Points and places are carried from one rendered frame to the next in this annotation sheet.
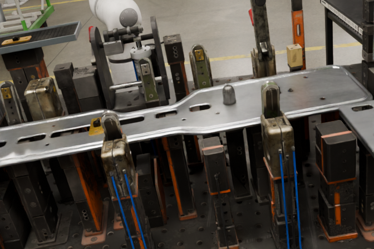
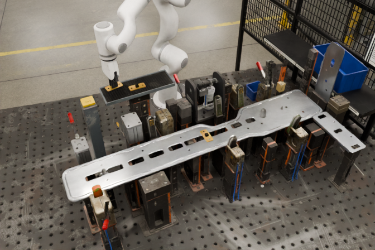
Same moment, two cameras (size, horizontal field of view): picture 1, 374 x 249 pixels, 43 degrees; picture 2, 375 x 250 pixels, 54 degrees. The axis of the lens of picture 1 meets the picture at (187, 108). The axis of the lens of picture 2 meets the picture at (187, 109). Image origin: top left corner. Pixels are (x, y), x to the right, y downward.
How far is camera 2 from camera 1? 117 cm
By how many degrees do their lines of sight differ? 26
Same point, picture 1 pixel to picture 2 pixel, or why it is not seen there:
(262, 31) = (269, 77)
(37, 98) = (167, 123)
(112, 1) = (176, 54)
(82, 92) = (184, 115)
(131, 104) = (204, 116)
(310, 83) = (292, 102)
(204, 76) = (241, 100)
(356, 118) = (322, 123)
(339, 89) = (307, 105)
